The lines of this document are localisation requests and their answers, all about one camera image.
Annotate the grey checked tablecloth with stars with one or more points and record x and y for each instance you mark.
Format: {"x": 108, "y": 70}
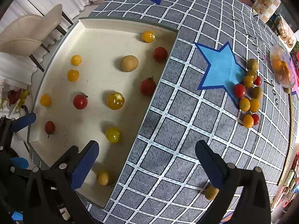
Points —
{"x": 175, "y": 144}

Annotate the red cherry tomato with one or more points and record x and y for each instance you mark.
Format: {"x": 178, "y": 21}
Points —
{"x": 80, "y": 101}
{"x": 147, "y": 86}
{"x": 160, "y": 54}
{"x": 49, "y": 127}

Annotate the large yellow cherry tomato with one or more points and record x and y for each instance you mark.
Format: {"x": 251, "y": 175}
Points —
{"x": 115, "y": 100}

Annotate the clear plastic tomato container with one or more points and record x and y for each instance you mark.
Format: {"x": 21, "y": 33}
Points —
{"x": 281, "y": 65}

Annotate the patterned cardboard box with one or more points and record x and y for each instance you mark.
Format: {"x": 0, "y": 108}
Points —
{"x": 286, "y": 33}
{"x": 266, "y": 3}

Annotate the cream cardboard box green rim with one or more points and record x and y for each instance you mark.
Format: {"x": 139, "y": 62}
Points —
{"x": 100, "y": 51}

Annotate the olive yellow tomato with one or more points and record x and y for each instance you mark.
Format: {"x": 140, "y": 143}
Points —
{"x": 103, "y": 177}

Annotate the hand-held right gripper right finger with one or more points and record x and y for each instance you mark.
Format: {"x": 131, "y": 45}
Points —
{"x": 209, "y": 163}

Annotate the pile of cherry tomatoes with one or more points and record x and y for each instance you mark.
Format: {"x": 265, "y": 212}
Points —
{"x": 240, "y": 90}

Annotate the beige chair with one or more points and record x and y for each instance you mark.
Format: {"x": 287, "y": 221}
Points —
{"x": 21, "y": 32}

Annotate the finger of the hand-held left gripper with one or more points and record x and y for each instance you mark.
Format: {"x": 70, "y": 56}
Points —
{"x": 19, "y": 162}
{"x": 23, "y": 122}

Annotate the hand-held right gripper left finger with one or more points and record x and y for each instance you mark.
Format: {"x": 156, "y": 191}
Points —
{"x": 85, "y": 163}

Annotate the red yellow decoration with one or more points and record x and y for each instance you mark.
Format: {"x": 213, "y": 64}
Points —
{"x": 16, "y": 96}

